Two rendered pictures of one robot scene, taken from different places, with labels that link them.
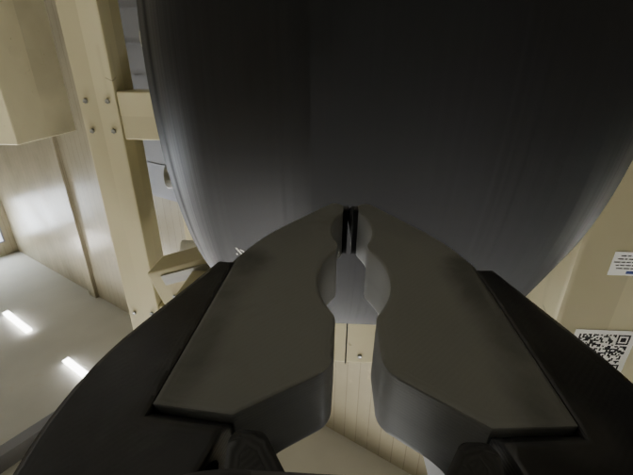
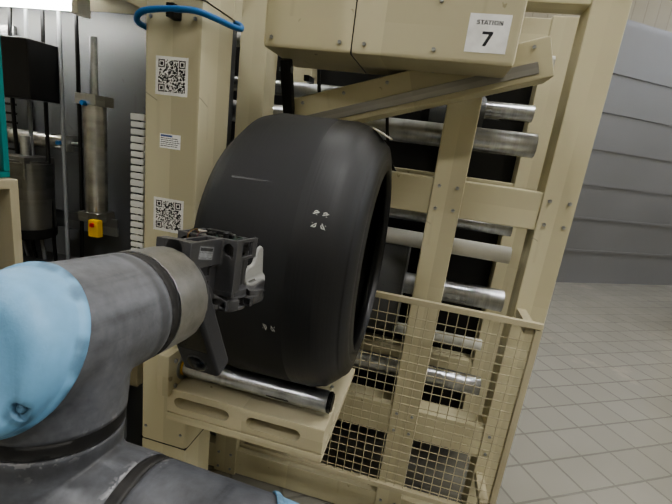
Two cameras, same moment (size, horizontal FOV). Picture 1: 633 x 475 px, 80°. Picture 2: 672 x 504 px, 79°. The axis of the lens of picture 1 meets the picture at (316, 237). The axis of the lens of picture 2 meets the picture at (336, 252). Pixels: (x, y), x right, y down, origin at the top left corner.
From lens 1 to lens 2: 0.51 m
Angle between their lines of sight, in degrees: 41
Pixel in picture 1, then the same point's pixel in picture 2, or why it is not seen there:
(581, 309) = (187, 112)
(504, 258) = (225, 213)
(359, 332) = (343, 25)
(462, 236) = (239, 227)
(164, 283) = (539, 63)
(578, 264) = (195, 143)
